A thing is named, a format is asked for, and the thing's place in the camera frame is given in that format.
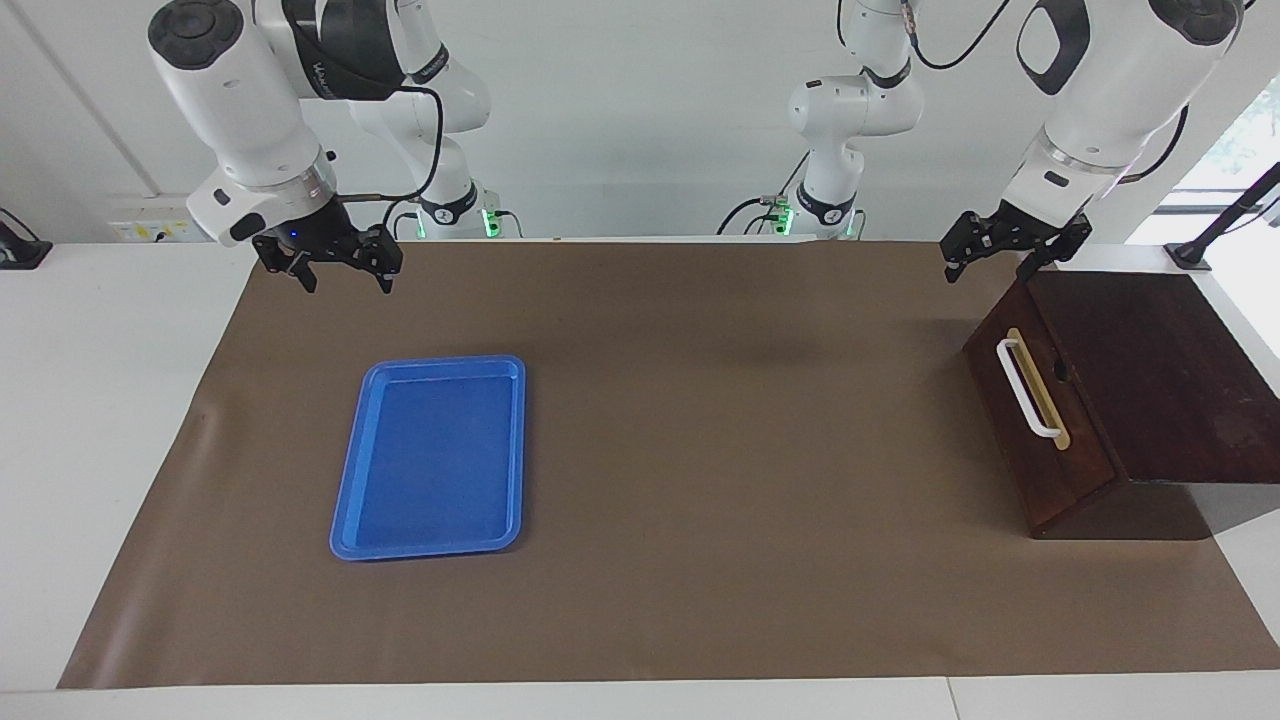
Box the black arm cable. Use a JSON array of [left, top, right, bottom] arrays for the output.
[[335, 85, 446, 203], [900, 0, 1191, 186]]

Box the blue plastic tray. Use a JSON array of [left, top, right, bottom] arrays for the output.
[[329, 354, 527, 562]]

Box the bright window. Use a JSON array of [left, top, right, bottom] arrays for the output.
[[1125, 80, 1280, 246]]

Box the wooden drawer with white handle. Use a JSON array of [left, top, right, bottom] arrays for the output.
[[963, 278, 1129, 531]]

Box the brown paper table mat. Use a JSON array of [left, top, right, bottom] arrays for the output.
[[57, 240, 1280, 691]]

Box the black left base cable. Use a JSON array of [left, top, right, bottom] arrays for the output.
[[715, 150, 811, 238]]

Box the black camera stand pole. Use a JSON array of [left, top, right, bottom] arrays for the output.
[[1165, 160, 1280, 271]]

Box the white wall power socket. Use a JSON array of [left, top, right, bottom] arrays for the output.
[[108, 195, 206, 244]]

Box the black base cable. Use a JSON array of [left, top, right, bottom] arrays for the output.
[[378, 193, 421, 241], [715, 150, 811, 238]]

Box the dark wooden cabinet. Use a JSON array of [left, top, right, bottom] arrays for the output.
[[963, 270, 1280, 541]]

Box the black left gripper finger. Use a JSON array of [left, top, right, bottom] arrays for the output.
[[1015, 215, 1093, 283], [940, 212, 1001, 284]]

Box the black right base cable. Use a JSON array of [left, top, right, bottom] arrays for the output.
[[378, 193, 421, 241]]

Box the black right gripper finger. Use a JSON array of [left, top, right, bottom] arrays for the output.
[[255, 245, 319, 294], [350, 226, 404, 296]]

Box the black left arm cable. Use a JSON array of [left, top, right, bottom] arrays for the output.
[[900, 0, 1191, 186]]

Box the black stand foot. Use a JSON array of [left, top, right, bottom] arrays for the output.
[[0, 207, 53, 269]]

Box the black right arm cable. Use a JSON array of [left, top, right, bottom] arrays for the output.
[[335, 85, 446, 203]]

